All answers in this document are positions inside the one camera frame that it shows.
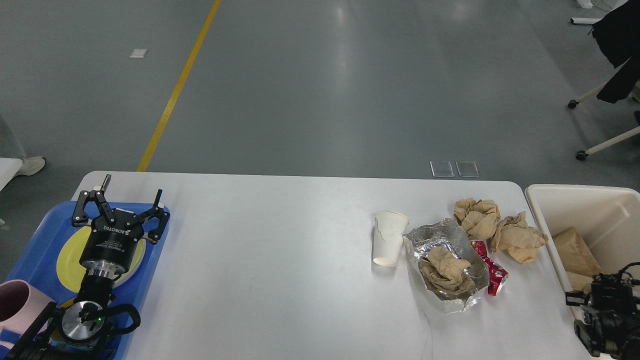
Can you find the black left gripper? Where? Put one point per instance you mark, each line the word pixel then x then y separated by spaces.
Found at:
pixel 112 245

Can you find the brown paper bag in bin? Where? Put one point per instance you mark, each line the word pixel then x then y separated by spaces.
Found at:
pixel 574 253

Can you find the blue plastic tray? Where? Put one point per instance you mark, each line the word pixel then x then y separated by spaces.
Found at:
pixel 38 263

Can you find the cream plastic bin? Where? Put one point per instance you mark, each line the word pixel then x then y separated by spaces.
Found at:
pixel 608 219

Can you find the crumpled beige napkin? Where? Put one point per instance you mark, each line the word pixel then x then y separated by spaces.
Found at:
pixel 479 219
pixel 521 241

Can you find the white desk frame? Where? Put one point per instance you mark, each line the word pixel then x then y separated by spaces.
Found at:
pixel 584 20

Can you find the white paper cup lying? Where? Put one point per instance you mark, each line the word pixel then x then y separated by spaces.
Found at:
pixel 389 229

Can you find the white shoe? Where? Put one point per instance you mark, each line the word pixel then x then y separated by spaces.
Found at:
pixel 30 166

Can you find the floor outlet plates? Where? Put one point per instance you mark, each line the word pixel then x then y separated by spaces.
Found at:
pixel 448 169

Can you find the yellow plastic plate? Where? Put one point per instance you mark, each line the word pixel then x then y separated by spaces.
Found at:
pixel 68 269

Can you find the black jacket on chair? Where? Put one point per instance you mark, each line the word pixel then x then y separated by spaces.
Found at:
pixel 617 36

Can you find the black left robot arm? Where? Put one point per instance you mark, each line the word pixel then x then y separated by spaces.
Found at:
pixel 90 326

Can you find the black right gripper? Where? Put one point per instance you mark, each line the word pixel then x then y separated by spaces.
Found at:
pixel 611 318

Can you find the pink ribbed mug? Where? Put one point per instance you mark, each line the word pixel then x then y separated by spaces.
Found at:
pixel 20 304

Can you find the red foil wrapper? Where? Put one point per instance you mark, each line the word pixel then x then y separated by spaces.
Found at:
pixel 497 274

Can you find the brown paper bag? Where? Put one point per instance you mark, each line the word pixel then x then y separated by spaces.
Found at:
pixel 574 253
pixel 580 282

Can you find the crumpled brown napkin in foil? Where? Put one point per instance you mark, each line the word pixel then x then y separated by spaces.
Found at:
pixel 446 272

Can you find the aluminium foil tray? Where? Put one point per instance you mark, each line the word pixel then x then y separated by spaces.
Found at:
pixel 447 234

